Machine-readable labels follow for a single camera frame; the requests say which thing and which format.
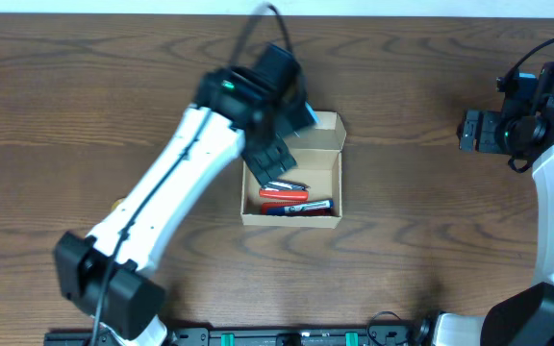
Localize red and black multitool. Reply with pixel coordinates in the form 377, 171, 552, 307
259, 181, 309, 202

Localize cardboard box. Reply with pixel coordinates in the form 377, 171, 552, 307
240, 111, 346, 229

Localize red utility knife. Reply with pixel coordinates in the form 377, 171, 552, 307
261, 199, 333, 216

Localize blue capped white marker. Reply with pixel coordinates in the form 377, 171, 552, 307
263, 199, 334, 216

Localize yellow tape roll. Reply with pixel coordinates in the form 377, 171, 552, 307
111, 198, 125, 212

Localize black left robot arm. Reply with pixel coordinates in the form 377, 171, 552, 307
54, 65, 315, 345

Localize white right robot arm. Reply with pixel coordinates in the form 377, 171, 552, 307
427, 62, 554, 346

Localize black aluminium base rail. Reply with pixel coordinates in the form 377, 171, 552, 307
42, 311, 435, 346

